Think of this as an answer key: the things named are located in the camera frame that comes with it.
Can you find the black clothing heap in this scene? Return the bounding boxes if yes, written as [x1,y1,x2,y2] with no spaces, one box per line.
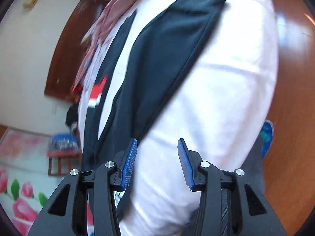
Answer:
[65,102,79,132]

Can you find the white bed sheet mattress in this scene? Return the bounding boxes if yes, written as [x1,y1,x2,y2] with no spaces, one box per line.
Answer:
[95,0,278,235]

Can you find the wooden bedside stool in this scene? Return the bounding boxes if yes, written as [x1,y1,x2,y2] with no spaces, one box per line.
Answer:
[46,149,82,176]

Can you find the grey tweed garment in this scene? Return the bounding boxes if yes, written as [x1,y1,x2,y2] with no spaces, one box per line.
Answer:
[241,136,265,194]

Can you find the floral wardrobe door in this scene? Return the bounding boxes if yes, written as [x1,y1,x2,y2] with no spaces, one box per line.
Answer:
[1,128,80,235]

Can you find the blue red bagged clothes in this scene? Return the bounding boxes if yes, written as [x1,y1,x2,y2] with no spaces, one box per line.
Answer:
[47,133,80,158]

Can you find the dark wooden headboard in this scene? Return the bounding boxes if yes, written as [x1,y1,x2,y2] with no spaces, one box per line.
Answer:
[44,0,109,102]

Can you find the dark navy pants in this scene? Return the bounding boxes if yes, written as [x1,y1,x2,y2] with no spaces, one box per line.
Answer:
[81,0,229,217]

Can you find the pink patterned quilt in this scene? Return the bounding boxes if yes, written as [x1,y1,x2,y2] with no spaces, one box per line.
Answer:
[71,0,138,93]

